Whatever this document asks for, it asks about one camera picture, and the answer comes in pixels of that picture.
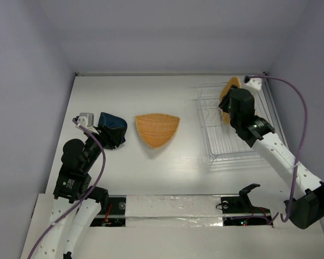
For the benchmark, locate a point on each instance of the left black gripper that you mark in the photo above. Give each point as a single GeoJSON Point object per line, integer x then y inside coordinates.
{"type": "Point", "coordinates": [111, 136]}

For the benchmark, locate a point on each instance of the blue triangular plate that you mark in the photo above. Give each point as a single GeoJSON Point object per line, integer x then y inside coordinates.
{"type": "Point", "coordinates": [114, 123]}

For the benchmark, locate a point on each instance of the triangular woven bamboo plate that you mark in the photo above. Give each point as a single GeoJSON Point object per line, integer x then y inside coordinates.
{"type": "Point", "coordinates": [156, 129]}

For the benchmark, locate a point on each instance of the round woven bamboo plate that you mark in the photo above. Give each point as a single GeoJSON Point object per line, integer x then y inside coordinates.
{"type": "Point", "coordinates": [233, 81]}

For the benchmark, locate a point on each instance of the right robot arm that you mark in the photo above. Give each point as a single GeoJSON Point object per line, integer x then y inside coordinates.
{"type": "Point", "coordinates": [304, 202]}

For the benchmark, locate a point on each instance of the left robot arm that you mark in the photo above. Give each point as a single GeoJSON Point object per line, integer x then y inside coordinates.
{"type": "Point", "coordinates": [76, 202]}

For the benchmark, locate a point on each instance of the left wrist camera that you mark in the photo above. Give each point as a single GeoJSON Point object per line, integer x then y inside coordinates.
{"type": "Point", "coordinates": [85, 119]}

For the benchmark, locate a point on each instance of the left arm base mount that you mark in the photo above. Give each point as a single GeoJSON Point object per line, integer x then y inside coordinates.
{"type": "Point", "coordinates": [114, 215]}

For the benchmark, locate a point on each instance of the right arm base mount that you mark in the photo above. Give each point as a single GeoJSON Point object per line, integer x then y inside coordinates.
{"type": "Point", "coordinates": [237, 211]}

